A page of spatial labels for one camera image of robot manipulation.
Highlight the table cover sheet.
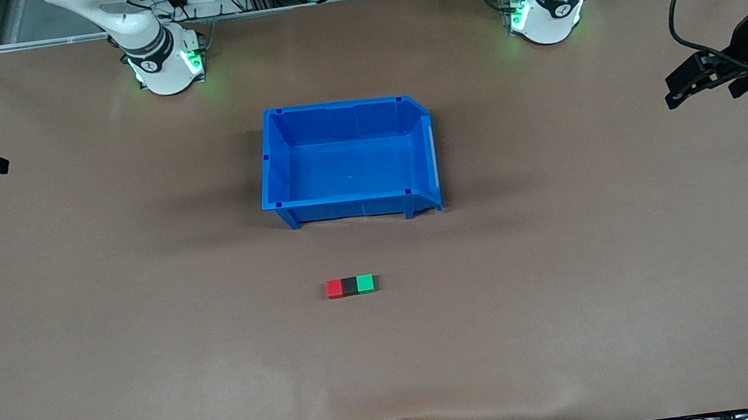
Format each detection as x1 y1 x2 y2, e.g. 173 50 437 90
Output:
0 0 748 420

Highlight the blue plastic storage bin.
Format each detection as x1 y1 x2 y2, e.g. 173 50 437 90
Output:
250 89 445 237

